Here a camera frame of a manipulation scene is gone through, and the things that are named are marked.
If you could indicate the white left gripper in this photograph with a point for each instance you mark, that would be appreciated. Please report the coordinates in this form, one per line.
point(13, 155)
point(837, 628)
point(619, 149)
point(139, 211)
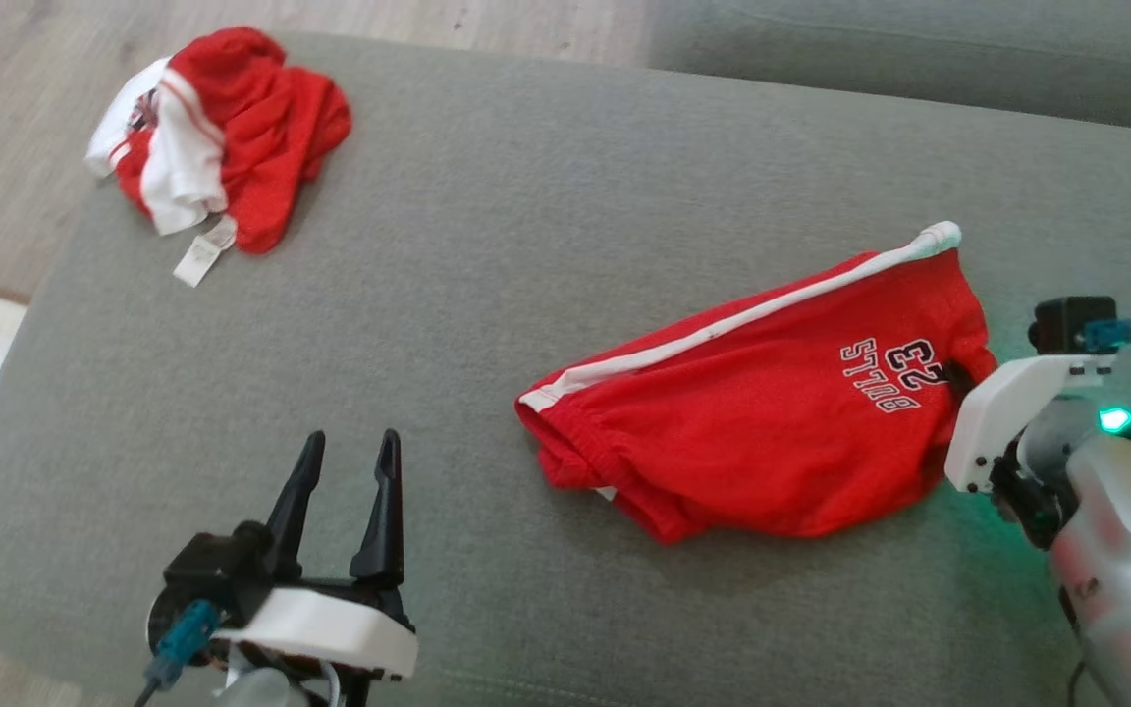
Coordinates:
point(330, 628)

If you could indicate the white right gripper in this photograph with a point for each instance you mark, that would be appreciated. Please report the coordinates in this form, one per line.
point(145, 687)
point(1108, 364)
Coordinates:
point(993, 412)

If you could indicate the red basketball shorts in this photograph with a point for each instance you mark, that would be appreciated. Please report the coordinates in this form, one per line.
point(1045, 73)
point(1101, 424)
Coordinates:
point(742, 432)

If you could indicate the red and white jersey shirt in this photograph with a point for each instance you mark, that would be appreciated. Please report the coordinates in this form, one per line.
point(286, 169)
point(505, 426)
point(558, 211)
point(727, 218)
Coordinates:
point(251, 128)

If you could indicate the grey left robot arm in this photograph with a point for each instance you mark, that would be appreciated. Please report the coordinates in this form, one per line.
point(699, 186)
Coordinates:
point(271, 689)

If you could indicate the small grey sofa cushion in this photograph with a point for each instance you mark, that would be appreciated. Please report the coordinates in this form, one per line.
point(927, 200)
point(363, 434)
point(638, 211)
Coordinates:
point(919, 49)

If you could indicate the large grey sofa seat cushion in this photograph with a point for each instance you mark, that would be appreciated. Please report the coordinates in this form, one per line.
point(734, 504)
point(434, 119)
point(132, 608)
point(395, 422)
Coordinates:
point(526, 196)

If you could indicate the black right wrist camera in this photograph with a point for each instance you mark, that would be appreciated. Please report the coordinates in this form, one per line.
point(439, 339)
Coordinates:
point(1061, 324)

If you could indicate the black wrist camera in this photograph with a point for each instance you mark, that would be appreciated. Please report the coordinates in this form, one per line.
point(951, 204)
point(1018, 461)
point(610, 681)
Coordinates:
point(1061, 324)
point(217, 570)

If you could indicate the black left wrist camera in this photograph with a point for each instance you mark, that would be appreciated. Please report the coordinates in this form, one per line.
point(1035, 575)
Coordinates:
point(217, 570)

